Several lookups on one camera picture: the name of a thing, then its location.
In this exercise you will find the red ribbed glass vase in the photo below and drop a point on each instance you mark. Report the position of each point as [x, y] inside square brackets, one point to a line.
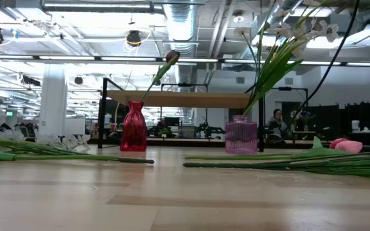
[133, 128]

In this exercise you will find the black overhead crossbar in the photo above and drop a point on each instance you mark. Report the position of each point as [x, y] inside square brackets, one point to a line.
[159, 59]

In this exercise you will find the person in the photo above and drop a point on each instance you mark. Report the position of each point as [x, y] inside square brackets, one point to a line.
[277, 123]

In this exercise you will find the wooden shelf black metal frame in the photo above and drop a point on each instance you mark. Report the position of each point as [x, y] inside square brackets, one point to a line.
[178, 99]

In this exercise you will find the white bottle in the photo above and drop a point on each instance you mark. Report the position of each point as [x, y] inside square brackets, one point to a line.
[355, 126]

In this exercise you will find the pink artificial tulip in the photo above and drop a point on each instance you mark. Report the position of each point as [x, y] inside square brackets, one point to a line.
[348, 146]

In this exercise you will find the pink ribbed glass vase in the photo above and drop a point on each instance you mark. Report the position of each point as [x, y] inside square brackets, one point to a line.
[241, 138]

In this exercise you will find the white blossom artificial spray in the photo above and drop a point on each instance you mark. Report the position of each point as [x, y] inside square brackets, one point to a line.
[63, 141]
[300, 167]
[273, 70]

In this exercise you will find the black partition panel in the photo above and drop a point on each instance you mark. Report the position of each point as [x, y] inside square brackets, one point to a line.
[365, 117]

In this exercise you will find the blue white artificial tulip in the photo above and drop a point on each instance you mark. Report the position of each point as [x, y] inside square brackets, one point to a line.
[75, 157]

